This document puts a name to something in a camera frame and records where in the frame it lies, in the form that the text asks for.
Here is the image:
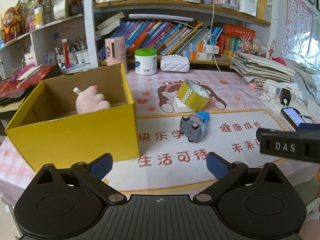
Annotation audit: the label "grey blue toy car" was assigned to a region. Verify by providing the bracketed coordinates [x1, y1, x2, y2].
[180, 111, 210, 143]

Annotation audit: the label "pink pig plush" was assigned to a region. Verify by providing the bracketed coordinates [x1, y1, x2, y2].
[73, 85, 111, 114]

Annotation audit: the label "white cube box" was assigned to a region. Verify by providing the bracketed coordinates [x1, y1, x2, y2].
[174, 98, 194, 113]

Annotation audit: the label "yellow tape roll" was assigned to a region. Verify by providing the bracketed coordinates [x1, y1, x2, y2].
[177, 79, 210, 112]

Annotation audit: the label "black phone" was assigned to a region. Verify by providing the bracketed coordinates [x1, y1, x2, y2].
[280, 107, 308, 131]

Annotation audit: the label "black charger plug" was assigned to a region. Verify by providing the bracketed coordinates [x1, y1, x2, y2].
[279, 88, 291, 107]

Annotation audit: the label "yellow cardboard box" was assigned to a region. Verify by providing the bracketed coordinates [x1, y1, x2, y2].
[5, 64, 139, 171]

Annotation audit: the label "white power strip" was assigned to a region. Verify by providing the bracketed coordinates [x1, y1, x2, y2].
[263, 79, 303, 103]

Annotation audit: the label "pink checkered table mat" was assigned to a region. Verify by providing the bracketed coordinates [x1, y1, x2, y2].
[1, 66, 317, 204]

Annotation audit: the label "stack of papers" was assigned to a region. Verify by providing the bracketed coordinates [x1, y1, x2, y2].
[230, 52, 295, 88]

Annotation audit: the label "black electronic keyboard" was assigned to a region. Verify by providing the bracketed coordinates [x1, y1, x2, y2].
[1, 64, 62, 119]

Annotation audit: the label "white pen cup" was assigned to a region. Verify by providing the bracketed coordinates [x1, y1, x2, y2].
[75, 49, 90, 64]

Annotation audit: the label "red packets pile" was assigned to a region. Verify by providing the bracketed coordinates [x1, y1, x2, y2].
[1, 64, 62, 98]

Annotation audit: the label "white quilted purse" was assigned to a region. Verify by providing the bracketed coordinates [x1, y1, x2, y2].
[160, 55, 190, 73]

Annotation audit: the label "orange white carton lower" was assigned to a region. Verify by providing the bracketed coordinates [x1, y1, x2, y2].
[183, 50, 213, 61]

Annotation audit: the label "orange white carton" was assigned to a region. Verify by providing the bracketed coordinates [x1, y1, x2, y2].
[189, 43, 220, 54]
[183, 50, 213, 61]

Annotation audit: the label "white jar green lid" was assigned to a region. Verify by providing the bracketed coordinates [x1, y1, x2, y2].
[135, 48, 157, 76]

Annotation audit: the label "red dictionary books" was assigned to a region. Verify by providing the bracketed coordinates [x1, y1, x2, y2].
[217, 23, 255, 57]

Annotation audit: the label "pink cylinder dispenser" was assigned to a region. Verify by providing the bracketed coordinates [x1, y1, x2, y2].
[105, 36, 127, 73]

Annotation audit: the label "orange white carton upper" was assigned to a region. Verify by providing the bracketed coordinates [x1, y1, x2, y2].
[189, 43, 220, 54]

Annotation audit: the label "white shelf unit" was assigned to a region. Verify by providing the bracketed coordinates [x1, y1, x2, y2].
[1, 14, 85, 79]

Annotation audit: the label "row of books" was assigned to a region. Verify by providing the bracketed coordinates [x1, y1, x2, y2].
[96, 19, 222, 56]

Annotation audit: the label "white yellow bottle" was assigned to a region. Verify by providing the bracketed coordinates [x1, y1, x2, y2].
[34, 6, 44, 29]

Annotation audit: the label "fortune god box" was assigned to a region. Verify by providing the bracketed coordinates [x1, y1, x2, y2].
[1, 3, 26, 43]

